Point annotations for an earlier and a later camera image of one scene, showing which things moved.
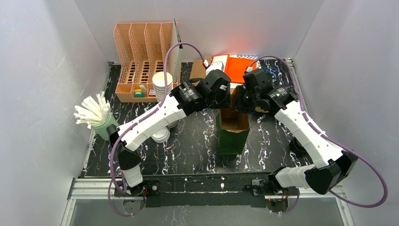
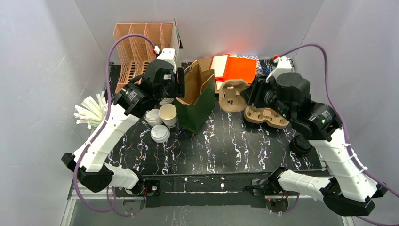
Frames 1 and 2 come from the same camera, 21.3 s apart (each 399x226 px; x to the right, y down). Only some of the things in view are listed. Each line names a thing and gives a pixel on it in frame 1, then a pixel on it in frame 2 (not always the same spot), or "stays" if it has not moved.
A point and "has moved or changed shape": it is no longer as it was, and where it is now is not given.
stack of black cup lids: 296,147 stays
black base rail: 199,190 stays
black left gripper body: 223,98 → 180,82
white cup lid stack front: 162,136 stays
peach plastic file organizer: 142,50 stays
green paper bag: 232,128 has moved or changed shape
